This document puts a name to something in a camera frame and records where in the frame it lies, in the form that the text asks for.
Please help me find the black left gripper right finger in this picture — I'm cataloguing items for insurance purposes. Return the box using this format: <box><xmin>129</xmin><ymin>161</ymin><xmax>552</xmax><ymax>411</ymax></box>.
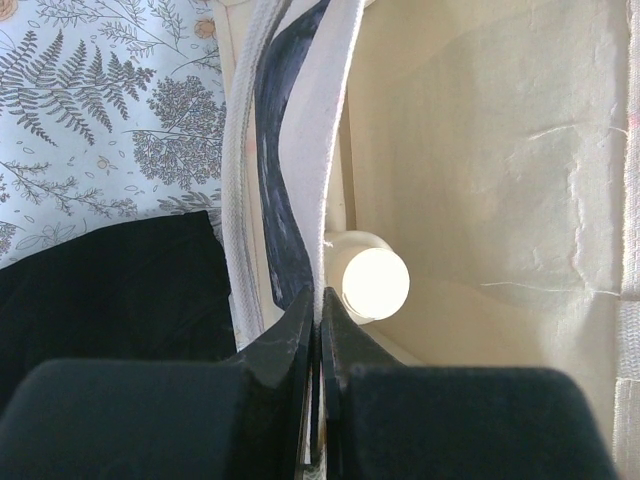
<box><xmin>320</xmin><ymin>289</ymin><xmax>617</xmax><ymax>479</ymax></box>

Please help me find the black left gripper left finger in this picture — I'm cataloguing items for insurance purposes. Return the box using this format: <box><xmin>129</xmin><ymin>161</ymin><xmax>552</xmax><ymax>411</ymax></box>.
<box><xmin>1</xmin><ymin>290</ymin><xmax>315</xmax><ymax>479</ymax></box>

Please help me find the cream cylindrical bottle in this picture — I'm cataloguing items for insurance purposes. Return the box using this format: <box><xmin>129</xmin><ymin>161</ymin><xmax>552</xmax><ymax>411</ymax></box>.
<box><xmin>324</xmin><ymin>231</ymin><xmax>410</xmax><ymax>325</ymax></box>

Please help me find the beige canvas tote bag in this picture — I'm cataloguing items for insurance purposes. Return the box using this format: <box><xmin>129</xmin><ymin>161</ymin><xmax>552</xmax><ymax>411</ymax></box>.
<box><xmin>213</xmin><ymin>1</ymin><xmax>639</xmax><ymax>479</ymax></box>

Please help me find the black folded cloth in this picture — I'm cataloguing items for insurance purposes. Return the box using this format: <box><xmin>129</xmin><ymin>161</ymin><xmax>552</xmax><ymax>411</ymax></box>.
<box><xmin>1</xmin><ymin>211</ymin><xmax>236</xmax><ymax>405</ymax></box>

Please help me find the floral pattern table cloth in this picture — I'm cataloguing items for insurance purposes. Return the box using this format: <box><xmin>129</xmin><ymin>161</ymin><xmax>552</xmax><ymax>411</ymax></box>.
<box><xmin>1</xmin><ymin>1</ymin><xmax>226</xmax><ymax>266</ymax></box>

